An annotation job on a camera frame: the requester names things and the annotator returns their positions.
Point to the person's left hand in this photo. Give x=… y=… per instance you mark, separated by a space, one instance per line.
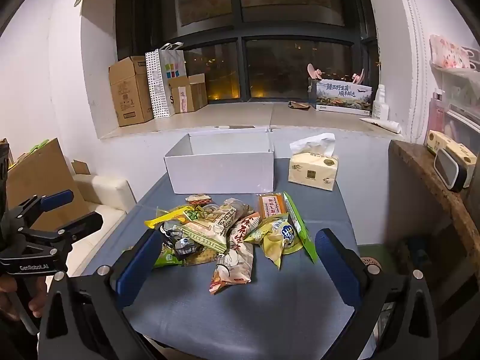
x=37 y=300

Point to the pile of snack packets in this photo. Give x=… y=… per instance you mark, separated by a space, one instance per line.
x=225 y=232

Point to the white tube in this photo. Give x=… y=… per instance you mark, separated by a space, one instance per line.
x=380 y=123

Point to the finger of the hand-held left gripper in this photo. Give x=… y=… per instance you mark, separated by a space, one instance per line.
x=56 y=198
x=82 y=223

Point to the white and grey device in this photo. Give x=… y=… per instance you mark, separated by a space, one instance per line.
x=450 y=172

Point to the pink floral pouch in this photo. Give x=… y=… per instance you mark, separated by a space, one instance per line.
x=450 y=52

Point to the white plastic bottle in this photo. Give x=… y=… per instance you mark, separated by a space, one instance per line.
x=379 y=101

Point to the yellow tissue pack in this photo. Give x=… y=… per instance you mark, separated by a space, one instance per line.
x=313 y=167

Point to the tall brown cardboard box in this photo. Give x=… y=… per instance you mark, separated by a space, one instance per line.
x=129 y=92

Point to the beige window sill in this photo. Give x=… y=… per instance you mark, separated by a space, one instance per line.
x=243 y=118

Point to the green paper item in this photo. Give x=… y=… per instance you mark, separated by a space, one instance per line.
x=37 y=144

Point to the cream cushioned seat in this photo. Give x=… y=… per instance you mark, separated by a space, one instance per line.
x=103 y=195

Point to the flat brown cardboard sheet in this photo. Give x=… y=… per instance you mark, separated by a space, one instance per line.
x=41 y=183

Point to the orange snack pack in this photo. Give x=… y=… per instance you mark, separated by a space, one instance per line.
x=273 y=205

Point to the white polka-dot paper bag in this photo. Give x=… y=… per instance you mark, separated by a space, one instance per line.
x=165 y=82

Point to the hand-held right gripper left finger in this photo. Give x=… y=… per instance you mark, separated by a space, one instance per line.
x=137 y=266

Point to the landscape printed box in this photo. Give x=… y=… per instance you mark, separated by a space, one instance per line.
x=343 y=97

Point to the brown crumpled wrapper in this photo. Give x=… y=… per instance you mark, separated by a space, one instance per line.
x=299 y=105

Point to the cream tissue pack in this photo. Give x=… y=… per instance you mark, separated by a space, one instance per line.
x=446 y=146

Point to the white cardboard box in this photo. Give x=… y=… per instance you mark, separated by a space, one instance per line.
x=221 y=167

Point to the clear plastic organizer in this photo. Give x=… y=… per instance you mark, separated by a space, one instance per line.
x=457 y=105

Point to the pink curved plastic piece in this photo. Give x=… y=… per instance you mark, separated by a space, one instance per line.
x=315 y=71
x=359 y=77

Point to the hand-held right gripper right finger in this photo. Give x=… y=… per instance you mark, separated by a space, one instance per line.
x=337 y=266

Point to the small open cardboard box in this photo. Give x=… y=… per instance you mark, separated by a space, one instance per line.
x=187 y=93

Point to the dark window frame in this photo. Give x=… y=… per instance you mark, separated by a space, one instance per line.
x=240 y=35

